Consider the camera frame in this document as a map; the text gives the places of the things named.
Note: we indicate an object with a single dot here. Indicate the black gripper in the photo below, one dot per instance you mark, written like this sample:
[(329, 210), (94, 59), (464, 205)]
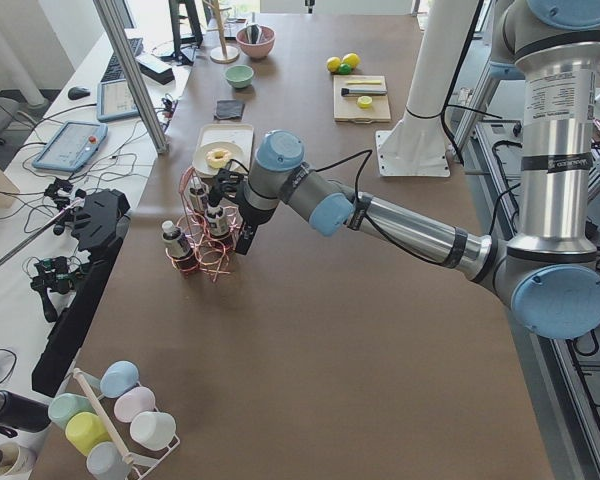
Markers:
[(254, 216)]

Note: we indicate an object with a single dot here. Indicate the tea bottle white cap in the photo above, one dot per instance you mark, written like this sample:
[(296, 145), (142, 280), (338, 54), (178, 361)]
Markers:
[(218, 227)]

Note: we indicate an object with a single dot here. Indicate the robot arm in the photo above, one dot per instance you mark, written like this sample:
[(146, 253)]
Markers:
[(545, 274)]

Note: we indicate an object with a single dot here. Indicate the tea bottle in rack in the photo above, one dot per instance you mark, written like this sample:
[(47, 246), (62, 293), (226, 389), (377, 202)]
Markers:
[(198, 195), (178, 247)]

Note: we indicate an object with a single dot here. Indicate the cream tray with bunny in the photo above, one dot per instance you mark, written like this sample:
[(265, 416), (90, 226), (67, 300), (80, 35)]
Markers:
[(239, 133)]

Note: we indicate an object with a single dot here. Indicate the white round plate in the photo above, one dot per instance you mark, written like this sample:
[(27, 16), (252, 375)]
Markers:
[(239, 161)]

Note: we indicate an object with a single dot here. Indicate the glazed donut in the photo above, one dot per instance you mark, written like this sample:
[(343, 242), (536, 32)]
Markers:
[(218, 158)]

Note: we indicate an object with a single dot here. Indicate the grey folded cloth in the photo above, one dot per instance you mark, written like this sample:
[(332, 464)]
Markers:
[(229, 109)]

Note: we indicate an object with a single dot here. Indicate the green bowl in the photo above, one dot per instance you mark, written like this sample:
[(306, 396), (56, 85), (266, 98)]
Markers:
[(239, 76)]

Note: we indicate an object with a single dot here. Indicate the wooden stand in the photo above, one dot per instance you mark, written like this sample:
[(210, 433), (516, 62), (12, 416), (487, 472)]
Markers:
[(223, 53)]

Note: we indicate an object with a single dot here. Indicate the blue teach pendant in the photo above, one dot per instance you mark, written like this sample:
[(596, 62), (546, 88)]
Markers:
[(72, 146), (115, 101)]

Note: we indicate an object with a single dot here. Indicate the wooden cutting board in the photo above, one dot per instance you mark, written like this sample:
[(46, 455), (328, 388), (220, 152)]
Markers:
[(346, 109)]

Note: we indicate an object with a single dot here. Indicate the yellow plastic knife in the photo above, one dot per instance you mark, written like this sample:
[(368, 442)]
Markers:
[(363, 82)]

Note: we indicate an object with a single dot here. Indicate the whole lemon outer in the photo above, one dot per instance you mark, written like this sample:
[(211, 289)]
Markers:
[(333, 64)]

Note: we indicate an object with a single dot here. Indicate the green lime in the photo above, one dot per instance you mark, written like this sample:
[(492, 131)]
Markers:
[(344, 69)]

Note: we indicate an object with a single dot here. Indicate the black computer mouse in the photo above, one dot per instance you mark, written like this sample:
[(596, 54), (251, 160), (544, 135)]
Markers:
[(77, 92)]

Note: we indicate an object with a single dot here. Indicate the blue cup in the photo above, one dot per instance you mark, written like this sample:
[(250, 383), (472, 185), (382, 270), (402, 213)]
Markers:
[(119, 378)]

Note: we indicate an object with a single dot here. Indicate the pink cup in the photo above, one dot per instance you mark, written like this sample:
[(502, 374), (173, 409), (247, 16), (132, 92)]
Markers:
[(135, 401)]

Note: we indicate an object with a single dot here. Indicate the white cup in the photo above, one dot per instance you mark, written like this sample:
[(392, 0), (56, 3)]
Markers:
[(153, 430)]

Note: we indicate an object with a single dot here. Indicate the green cup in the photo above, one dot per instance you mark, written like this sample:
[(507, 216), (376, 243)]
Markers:
[(65, 406)]

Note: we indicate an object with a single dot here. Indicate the yellow cup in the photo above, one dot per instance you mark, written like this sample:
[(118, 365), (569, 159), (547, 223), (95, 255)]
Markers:
[(84, 431)]

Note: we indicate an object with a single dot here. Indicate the grey cup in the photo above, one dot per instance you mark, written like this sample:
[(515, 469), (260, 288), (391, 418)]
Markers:
[(104, 462)]

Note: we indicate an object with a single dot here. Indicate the black thermos bottle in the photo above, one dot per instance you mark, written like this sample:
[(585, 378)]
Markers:
[(18, 413)]

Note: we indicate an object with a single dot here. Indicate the copper wire bottle rack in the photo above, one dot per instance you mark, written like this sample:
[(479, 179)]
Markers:
[(213, 257)]

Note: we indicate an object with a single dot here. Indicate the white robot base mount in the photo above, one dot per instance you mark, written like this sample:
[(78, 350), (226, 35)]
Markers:
[(417, 144)]

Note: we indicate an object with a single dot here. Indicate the aluminium frame post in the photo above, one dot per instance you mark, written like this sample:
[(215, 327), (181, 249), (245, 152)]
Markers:
[(112, 23)]

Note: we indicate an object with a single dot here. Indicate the white wire cup rack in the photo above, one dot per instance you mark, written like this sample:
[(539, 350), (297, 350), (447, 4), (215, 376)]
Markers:
[(142, 465)]

